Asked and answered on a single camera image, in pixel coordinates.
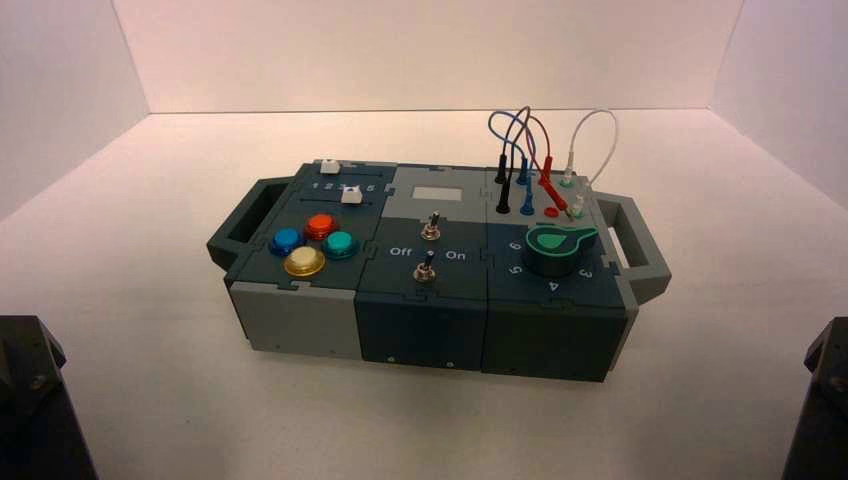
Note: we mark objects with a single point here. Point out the blue round push button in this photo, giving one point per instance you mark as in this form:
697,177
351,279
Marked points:
287,241

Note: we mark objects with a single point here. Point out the dark teal grey task box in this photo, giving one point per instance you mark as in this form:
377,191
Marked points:
424,318

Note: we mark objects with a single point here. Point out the yellow round push button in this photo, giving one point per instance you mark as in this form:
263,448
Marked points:
305,261

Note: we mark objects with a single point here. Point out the metal toggle switch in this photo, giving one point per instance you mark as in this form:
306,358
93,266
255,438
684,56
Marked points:
424,270
432,228

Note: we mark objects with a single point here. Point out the red round push button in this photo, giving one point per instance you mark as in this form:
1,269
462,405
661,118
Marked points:
321,226

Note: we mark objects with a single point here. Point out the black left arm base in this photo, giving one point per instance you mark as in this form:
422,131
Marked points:
33,411

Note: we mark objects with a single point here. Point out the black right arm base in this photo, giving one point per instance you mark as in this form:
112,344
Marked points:
821,411

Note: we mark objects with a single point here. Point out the white slider knob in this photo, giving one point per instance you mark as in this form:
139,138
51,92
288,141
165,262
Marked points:
329,166
350,195

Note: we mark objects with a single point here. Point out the green rotary selector knob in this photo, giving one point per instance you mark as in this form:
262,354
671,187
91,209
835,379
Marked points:
553,252

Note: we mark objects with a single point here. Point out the teal round push button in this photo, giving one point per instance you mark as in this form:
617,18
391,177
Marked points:
341,244

